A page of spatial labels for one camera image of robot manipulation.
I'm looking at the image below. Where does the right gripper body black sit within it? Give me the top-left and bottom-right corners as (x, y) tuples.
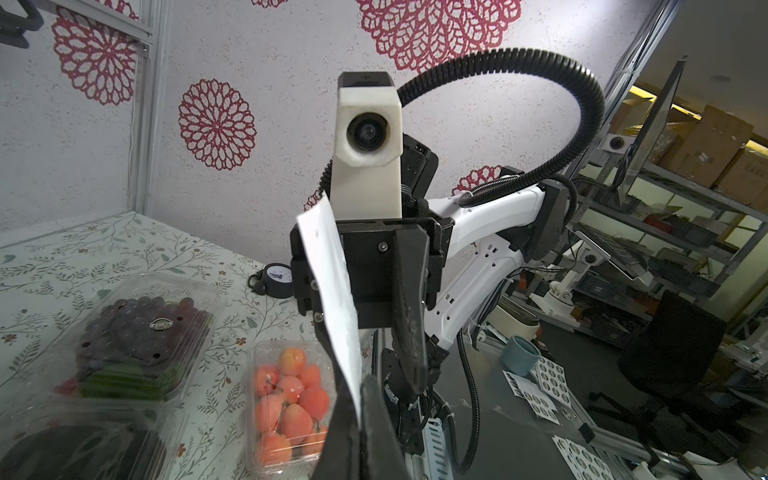
(290, 215), (455, 331)

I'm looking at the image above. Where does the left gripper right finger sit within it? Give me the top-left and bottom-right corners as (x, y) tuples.
(360, 375), (411, 480)

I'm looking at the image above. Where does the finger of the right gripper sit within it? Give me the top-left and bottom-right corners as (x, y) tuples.
(393, 226), (429, 390)
(312, 312), (342, 375)

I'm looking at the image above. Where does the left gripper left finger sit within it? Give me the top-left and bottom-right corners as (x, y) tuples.
(311, 374), (360, 480)

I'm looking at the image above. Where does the white sticker label sheet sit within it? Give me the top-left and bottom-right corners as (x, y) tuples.
(297, 196), (362, 419)

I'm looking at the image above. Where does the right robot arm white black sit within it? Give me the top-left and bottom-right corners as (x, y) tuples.
(320, 137), (576, 402)

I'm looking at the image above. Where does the storage shelving with boxes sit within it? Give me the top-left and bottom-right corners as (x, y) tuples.
(574, 59), (767, 321)

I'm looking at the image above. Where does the black alarm clock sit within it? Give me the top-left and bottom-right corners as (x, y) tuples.
(247, 263), (293, 299)

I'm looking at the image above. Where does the teal cup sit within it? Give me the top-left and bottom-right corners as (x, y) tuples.
(500, 336), (541, 377)

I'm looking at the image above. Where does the round sticker on grape box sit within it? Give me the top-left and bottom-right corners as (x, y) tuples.
(148, 317), (174, 332)

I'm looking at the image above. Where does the sticker sheet on table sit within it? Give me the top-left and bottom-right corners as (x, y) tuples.
(552, 436), (614, 480)
(503, 358), (573, 425)

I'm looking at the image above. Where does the purple grape clamshell box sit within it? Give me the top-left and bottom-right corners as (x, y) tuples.
(35, 273), (223, 405)

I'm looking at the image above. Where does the floral table mat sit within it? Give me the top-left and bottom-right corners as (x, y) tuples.
(1, 212), (334, 479)

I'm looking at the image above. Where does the black office chair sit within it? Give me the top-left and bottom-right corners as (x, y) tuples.
(587, 291), (727, 437)

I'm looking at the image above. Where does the blackberry clamshell box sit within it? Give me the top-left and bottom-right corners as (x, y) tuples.
(1, 401), (187, 479)

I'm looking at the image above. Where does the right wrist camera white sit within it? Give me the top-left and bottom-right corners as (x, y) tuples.
(330, 71), (404, 221)

